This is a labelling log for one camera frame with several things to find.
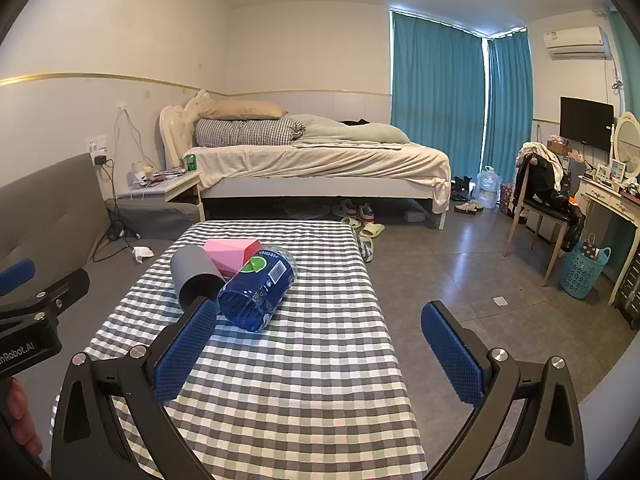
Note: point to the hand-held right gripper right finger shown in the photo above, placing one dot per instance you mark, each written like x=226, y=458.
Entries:
x=452, y=355

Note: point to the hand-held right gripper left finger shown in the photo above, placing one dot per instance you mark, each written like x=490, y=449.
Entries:
x=184, y=351

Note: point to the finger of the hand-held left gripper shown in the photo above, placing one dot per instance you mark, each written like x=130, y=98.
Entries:
x=55, y=292
x=15, y=276

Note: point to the grey cup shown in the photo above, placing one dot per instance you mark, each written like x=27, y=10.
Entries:
x=192, y=270

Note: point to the person's left hand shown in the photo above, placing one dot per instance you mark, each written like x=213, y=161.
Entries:
x=24, y=417

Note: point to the white paper scrap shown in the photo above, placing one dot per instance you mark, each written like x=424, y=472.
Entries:
x=500, y=301

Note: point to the grey sofa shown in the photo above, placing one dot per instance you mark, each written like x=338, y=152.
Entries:
x=45, y=210

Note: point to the blue plastic bottle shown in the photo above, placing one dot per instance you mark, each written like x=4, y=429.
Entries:
x=252, y=300

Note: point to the crumpled white tissue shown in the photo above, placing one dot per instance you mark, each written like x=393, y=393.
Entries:
x=142, y=254

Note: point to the pink carton box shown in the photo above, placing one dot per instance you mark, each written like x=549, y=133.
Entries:
x=225, y=256

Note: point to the grey checkered tablecloth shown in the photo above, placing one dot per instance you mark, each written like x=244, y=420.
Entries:
x=300, y=370

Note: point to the grey checkered slippers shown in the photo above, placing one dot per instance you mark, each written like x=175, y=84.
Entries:
x=366, y=249

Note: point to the black charger plug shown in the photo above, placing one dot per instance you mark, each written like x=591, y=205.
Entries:
x=101, y=160

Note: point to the white sneakers pair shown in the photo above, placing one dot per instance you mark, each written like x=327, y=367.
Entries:
x=467, y=207

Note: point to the pale green slippers pair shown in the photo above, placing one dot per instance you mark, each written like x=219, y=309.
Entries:
x=370, y=230

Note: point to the teal laundry basket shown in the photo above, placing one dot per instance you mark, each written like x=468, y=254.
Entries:
x=582, y=272

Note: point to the white storage box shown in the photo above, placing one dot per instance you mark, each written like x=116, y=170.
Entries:
x=545, y=227

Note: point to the white nightstand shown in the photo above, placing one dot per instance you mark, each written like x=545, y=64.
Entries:
x=172, y=187

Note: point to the red patterned bag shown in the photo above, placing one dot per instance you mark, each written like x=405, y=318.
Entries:
x=507, y=199

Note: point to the clear water jug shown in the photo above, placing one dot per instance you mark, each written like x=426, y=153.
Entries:
x=486, y=190

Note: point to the black shoes pair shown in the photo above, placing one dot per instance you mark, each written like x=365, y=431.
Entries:
x=461, y=186

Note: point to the wooden chair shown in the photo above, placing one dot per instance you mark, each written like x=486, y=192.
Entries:
x=545, y=212

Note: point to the grey sneakers pair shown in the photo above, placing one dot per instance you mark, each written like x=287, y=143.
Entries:
x=355, y=210

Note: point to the green can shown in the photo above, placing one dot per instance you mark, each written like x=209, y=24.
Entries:
x=190, y=162

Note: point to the black drawer unit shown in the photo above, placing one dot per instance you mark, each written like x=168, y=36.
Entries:
x=631, y=290

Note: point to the black jacket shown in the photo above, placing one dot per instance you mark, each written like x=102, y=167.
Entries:
x=545, y=180

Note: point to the bed with beige bedding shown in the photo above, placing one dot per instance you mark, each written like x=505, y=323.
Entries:
x=175, y=127

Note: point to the white vanity table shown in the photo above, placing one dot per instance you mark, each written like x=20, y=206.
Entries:
x=607, y=200

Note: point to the white garment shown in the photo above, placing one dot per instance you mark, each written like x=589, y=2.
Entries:
x=540, y=152

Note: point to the checkered folded quilt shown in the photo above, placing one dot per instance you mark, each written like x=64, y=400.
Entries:
x=240, y=132

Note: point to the beige bed sheet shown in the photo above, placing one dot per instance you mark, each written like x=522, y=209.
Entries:
x=320, y=162

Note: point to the grey-green blanket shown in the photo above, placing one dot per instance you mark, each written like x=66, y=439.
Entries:
x=350, y=132

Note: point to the tan pillow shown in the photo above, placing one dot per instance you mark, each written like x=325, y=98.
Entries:
x=242, y=109

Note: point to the narrow teal curtain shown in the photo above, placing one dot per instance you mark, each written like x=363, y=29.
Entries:
x=510, y=110

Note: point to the black garment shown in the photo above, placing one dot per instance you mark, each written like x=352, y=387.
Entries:
x=356, y=122

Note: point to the wide teal curtain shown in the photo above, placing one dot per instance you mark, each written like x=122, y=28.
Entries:
x=437, y=95

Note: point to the black television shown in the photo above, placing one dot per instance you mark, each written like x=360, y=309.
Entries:
x=585, y=121

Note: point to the white oval mirror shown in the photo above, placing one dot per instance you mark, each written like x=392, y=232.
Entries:
x=630, y=142

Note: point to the white air conditioner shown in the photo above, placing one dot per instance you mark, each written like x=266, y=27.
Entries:
x=577, y=40

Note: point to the white wall socket panel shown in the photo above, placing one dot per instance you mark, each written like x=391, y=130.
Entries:
x=96, y=144

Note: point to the small white wall socket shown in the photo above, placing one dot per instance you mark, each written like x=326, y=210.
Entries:
x=122, y=107

